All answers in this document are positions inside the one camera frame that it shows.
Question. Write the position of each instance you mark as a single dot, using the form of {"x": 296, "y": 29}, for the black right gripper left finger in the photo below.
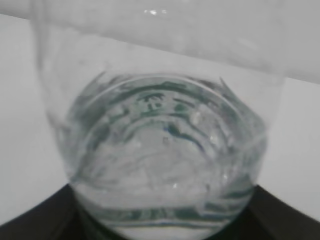
{"x": 56, "y": 218}

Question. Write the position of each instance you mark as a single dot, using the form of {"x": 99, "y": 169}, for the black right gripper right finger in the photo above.
{"x": 268, "y": 218}

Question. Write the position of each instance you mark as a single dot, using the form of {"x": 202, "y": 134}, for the clear green-label water bottle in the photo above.
{"x": 160, "y": 109}

